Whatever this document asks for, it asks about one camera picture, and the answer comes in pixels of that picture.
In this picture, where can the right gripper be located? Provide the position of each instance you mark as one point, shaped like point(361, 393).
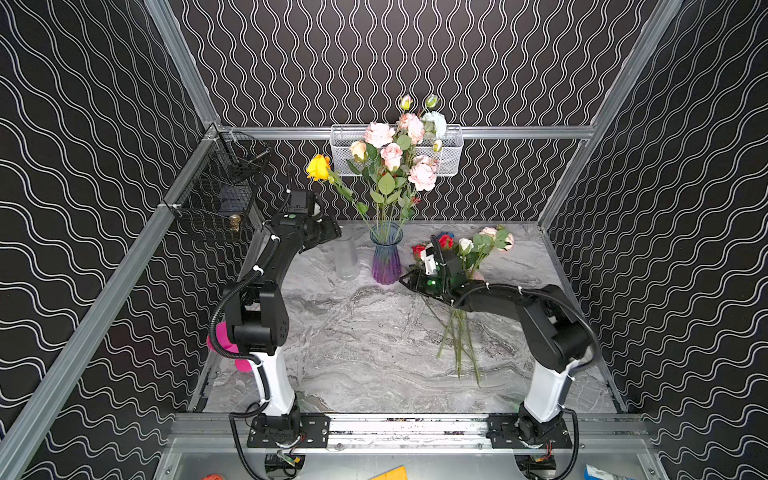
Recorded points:
point(417, 282)

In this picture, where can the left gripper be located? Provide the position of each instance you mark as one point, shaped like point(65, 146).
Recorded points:
point(324, 228)

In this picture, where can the yellow rose stem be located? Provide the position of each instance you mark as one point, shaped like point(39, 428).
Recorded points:
point(319, 170)

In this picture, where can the purple blue glass vase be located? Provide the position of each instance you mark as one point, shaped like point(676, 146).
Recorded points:
point(386, 266)

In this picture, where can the pink rose spray stem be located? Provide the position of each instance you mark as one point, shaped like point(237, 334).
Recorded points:
point(422, 177)

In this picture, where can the cream rose stem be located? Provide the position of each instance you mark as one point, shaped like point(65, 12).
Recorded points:
point(366, 163)

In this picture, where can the large pink peony stem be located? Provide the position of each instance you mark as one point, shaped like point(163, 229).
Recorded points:
point(408, 131)

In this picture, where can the white light-blue flower stem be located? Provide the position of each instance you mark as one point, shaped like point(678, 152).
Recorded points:
point(434, 122)

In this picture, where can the clear glass jar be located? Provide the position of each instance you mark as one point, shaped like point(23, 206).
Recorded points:
point(346, 259)

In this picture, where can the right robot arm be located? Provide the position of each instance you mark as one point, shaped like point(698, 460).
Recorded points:
point(557, 335)

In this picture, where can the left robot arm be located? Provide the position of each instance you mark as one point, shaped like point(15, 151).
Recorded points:
point(251, 322)

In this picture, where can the brass padlock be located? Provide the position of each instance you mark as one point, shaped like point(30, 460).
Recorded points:
point(235, 223)

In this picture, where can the magenta silicone cup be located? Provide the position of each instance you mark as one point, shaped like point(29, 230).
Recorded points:
point(223, 339)

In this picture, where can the blue white box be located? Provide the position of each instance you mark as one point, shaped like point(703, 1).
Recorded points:
point(593, 473)

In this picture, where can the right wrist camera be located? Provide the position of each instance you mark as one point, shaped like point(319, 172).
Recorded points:
point(427, 257)

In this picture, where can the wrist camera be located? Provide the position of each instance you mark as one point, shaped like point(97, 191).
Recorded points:
point(302, 202)
point(427, 257)

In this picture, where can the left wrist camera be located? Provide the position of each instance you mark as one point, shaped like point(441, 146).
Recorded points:
point(302, 202)

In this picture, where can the black wire wall basket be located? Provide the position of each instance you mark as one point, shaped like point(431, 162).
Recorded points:
point(224, 185)

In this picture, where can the yellow object below rail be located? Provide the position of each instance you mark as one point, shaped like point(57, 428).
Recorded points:
point(398, 473)

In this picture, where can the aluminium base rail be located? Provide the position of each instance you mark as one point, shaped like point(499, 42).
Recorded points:
point(466, 434)

